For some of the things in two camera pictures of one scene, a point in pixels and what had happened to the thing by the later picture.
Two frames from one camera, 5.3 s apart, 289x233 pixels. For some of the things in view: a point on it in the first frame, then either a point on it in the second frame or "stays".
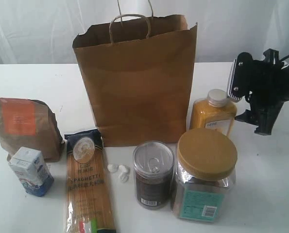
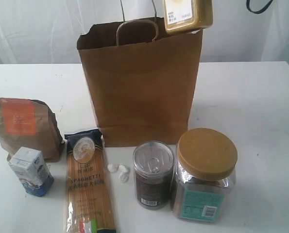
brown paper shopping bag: x=137 y=74 stays
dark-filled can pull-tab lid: x=153 y=162 stays
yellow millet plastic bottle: x=214 y=112 → x=184 y=15
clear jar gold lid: x=203 y=187 stays
